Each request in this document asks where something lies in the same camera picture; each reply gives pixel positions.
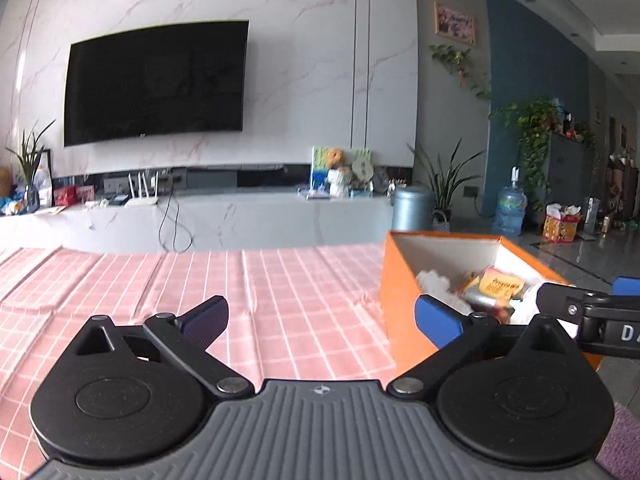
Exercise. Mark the round paper fan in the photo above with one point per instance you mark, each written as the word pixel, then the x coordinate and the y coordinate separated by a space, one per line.
pixel 361 170

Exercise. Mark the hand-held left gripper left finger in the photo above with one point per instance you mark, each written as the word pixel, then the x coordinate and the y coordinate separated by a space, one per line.
pixel 206 321

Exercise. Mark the orange cardboard box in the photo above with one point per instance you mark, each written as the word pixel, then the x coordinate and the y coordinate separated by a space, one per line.
pixel 397 300

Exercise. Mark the yellow label wipes packet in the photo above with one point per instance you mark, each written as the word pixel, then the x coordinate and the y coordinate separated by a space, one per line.
pixel 492 287

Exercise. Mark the purple cloth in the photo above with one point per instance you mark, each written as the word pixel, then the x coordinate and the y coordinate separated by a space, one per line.
pixel 625 445

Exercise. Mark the green plant in glass vase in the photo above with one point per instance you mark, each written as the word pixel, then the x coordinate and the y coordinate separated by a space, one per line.
pixel 31 165

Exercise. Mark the dark grey cabinet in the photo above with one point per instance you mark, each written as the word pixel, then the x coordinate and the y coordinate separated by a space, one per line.
pixel 572 180

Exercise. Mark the white marble television console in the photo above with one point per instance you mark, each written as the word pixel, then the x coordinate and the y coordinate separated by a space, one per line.
pixel 250 220

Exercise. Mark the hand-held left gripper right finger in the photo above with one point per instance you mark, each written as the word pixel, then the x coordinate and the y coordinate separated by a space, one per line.
pixel 437 321

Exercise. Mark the long-leaf potted plant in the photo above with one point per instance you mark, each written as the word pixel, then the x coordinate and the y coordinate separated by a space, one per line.
pixel 445 185

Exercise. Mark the blue water bottle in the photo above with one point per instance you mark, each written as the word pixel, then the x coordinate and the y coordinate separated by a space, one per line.
pixel 510 207

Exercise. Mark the framed wall picture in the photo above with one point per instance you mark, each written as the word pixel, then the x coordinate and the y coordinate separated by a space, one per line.
pixel 455 24

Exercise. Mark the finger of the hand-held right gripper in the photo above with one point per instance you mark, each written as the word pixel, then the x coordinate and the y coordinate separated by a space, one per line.
pixel 627 287
pixel 560 305

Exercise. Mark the snack bags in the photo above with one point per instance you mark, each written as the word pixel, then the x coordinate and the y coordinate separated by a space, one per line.
pixel 14 206

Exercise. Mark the trailing pothos plant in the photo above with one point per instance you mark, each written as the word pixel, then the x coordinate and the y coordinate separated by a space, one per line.
pixel 530 135

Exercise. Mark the black wall television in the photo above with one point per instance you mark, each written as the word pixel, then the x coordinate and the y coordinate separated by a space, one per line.
pixel 155 82

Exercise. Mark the pink and cream crochet piece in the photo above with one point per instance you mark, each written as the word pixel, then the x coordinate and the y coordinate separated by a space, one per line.
pixel 435 285

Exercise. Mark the black wall socket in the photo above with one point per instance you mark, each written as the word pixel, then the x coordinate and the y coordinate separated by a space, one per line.
pixel 470 191

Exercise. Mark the pink checked tablecloth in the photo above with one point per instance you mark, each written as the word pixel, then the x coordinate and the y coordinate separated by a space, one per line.
pixel 275 300

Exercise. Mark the red boxes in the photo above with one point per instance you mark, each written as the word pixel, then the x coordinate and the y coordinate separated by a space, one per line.
pixel 75 196

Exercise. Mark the grey round trash bin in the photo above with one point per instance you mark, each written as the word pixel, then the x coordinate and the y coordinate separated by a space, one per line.
pixel 411 210

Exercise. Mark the white router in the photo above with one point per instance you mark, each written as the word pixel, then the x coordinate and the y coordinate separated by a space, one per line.
pixel 141 202

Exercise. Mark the grey decorative plate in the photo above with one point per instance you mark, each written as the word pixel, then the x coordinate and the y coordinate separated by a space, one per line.
pixel 381 180

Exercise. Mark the hanging vine plant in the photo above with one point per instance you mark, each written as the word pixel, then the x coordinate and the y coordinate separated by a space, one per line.
pixel 457 62

